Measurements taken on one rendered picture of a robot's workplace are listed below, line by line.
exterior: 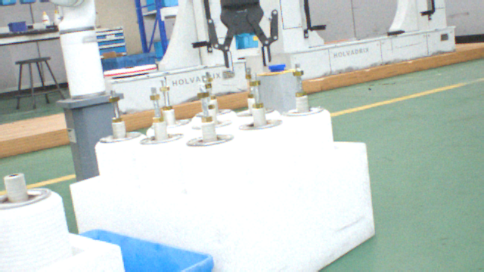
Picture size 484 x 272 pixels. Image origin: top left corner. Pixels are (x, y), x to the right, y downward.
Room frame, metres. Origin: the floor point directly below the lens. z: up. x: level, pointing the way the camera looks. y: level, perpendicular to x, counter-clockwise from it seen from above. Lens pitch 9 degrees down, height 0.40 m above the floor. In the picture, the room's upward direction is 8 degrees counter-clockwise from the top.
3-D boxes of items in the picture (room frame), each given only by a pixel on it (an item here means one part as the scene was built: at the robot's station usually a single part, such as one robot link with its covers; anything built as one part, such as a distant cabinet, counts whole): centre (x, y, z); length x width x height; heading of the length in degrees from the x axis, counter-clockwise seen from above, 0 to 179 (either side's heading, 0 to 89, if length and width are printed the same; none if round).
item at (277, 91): (1.33, -0.09, 0.16); 0.07 x 0.07 x 0.31; 46
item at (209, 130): (0.90, 0.05, 0.26); 0.02 x 0.02 x 0.03
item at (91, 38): (1.58, 0.40, 0.39); 0.09 x 0.09 x 0.17; 30
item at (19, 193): (0.68, 0.27, 0.26); 0.02 x 0.02 x 0.03
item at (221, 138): (0.90, 0.05, 0.25); 0.08 x 0.08 x 0.01
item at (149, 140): (0.98, 0.14, 0.25); 0.08 x 0.08 x 0.01
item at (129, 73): (3.42, 0.60, 0.29); 0.30 x 0.30 x 0.06
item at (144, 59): (5.82, 1.04, 0.19); 0.50 x 0.41 x 0.37; 34
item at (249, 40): (6.89, -0.17, 0.36); 0.50 x 0.38 x 0.21; 28
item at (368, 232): (1.07, 0.06, 0.09); 0.39 x 0.39 x 0.18; 46
